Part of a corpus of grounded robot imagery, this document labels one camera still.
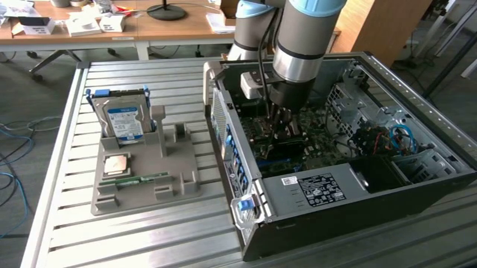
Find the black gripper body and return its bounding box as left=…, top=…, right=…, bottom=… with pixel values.
left=268, top=78, right=318, bottom=112

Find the green GPU card black fan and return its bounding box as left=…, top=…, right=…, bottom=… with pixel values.
left=256, top=135, right=310, bottom=161

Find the green motherboard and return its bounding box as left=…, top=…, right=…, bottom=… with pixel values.
left=237, top=103, right=358, bottom=178

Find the long blue expansion slot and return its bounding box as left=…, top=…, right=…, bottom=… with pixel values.
left=259, top=157, right=294, bottom=166

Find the grey power supply unit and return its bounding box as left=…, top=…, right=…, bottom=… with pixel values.
left=260, top=163, right=370, bottom=217

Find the blue case latch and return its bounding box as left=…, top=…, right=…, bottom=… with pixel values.
left=236, top=197, right=257, bottom=212

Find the white paper booklet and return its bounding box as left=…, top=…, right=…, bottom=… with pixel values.
left=205, top=12, right=236, bottom=35

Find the brown cardboard box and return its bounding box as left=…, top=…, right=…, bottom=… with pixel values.
left=219, top=0, right=239, bottom=19

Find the wooden cabinet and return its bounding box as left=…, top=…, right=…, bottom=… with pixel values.
left=331, top=0, right=435, bottom=68

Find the black open PC case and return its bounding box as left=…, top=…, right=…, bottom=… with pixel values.
left=203, top=51, right=477, bottom=262

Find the wooden desk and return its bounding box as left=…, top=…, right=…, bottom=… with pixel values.
left=0, top=0, right=140, bottom=61
left=136, top=0, right=342, bottom=61

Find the grey parts rack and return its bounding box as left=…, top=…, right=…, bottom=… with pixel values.
left=90, top=105, right=204, bottom=217

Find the hard disk with blue caddy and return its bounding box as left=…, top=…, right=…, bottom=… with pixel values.
left=85, top=85, right=156, bottom=146

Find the black round lamp base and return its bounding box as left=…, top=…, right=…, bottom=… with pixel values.
left=145, top=0, right=187, bottom=22

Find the green RAM stick bare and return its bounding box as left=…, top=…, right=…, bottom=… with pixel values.
left=98, top=173, right=168, bottom=187

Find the silver CPU chip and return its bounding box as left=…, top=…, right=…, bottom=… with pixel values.
left=101, top=155, right=131, bottom=176

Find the white box printed label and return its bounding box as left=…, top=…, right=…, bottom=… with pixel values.
left=98, top=15, right=127, bottom=33

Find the white box round hole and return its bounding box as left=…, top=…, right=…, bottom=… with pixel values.
left=65, top=15, right=101, bottom=37

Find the white box black lid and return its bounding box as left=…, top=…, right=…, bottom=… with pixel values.
left=17, top=16, right=56, bottom=36

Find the white paper stack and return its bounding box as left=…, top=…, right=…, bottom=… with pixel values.
left=0, top=0, right=41, bottom=19

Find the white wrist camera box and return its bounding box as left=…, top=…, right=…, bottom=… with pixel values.
left=240, top=71, right=272, bottom=99

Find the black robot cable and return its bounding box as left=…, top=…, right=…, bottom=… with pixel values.
left=256, top=5, right=281, bottom=103

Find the red orange wire bundle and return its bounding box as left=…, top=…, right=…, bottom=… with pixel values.
left=374, top=131, right=398, bottom=153

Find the blue disk wire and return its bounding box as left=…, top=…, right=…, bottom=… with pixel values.
left=388, top=125, right=418, bottom=156

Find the grey floor cable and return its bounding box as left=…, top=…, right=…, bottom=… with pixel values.
left=0, top=116, right=62, bottom=132

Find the blue floor cable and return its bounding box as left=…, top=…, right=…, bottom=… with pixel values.
left=0, top=125, right=34, bottom=240

